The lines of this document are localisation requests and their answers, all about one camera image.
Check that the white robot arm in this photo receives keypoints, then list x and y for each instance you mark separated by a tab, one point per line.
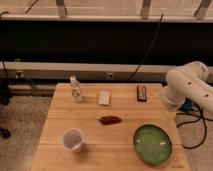
188	81

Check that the clear plastic water bottle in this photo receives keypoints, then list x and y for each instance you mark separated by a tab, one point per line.
75	89

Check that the white rectangular sponge block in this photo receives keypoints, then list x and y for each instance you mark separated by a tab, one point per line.
104	98

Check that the dried red chili pepper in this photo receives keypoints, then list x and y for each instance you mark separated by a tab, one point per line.
107	120

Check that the dark brown chocolate bar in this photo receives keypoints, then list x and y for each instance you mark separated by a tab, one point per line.
141	93

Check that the green oval plate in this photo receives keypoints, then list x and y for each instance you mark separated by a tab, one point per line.
152	144

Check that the blue connector box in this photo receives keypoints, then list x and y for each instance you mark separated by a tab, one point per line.
187	105

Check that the black object on floor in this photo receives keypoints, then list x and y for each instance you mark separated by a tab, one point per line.
4	133

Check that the grey wall rail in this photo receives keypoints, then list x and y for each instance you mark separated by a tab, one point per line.
87	71

